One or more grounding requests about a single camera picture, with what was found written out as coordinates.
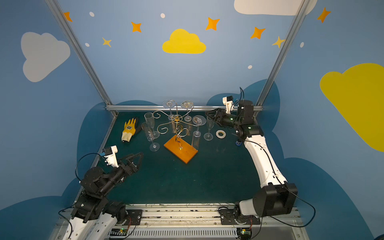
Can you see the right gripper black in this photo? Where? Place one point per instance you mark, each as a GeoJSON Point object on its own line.
{"type": "Point", "coordinates": [221, 117]}

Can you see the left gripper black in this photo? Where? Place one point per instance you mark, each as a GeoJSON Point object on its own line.
{"type": "Point", "coordinates": [125, 167]}

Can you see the wine glass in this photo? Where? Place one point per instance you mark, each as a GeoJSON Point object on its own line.
{"type": "Point", "coordinates": [150, 137]}
{"type": "Point", "coordinates": [198, 121]}
{"type": "Point", "coordinates": [188, 106]}
{"type": "Point", "coordinates": [169, 104]}
{"type": "Point", "coordinates": [210, 124]}
{"type": "Point", "coordinates": [150, 120]}

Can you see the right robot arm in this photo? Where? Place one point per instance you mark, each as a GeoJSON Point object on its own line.
{"type": "Point", "coordinates": [276, 196]}

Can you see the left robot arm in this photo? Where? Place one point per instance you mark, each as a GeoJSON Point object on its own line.
{"type": "Point", "coordinates": [93, 215]}

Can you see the white tape roll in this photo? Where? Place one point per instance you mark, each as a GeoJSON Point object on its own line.
{"type": "Point", "coordinates": [221, 134]}

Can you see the yellow black work glove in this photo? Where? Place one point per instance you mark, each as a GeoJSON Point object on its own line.
{"type": "Point", "coordinates": [131, 127]}

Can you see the left circuit board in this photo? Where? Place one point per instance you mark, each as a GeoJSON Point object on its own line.
{"type": "Point", "coordinates": [119, 233]}

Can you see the circuit board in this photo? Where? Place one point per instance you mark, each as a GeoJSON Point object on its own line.
{"type": "Point", "coordinates": [119, 233]}
{"type": "Point", "coordinates": [244, 234]}

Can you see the right circuit board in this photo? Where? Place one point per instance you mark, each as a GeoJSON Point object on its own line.
{"type": "Point", "coordinates": [244, 234]}

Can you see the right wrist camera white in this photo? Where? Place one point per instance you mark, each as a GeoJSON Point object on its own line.
{"type": "Point", "coordinates": [229, 104]}

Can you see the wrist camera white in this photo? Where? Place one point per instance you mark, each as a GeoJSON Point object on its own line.
{"type": "Point", "coordinates": [109, 154]}
{"type": "Point", "coordinates": [229, 104]}

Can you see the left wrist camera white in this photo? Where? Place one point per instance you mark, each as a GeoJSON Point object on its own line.
{"type": "Point", "coordinates": [109, 154]}

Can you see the gold wire glass rack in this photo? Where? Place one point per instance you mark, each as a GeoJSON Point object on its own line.
{"type": "Point", "coordinates": [181, 142]}

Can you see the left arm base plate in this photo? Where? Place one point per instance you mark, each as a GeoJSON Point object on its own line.
{"type": "Point", "coordinates": [129, 217]}

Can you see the aluminium rail base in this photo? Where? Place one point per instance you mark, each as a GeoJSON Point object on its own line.
{"type": "Point", "coordinates": [197, 221]}

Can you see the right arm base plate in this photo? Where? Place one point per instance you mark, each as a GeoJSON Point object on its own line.
{"type": "Point", "coordinates": [234, 217]}

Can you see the aluminium frame left post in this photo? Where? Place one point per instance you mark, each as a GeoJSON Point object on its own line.
{"type": "Point", "coordinates": [64, 24]}

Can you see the aluminium frame post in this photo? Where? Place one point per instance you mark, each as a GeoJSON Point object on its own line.
{"type": "Point", "coordinates": [290, 37]}
{"type": "Point", "coordinates": [64, 24]}

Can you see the aluminium frame right post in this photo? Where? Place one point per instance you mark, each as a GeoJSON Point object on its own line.
{"type": "Point", "coordinates": [290, 37]}

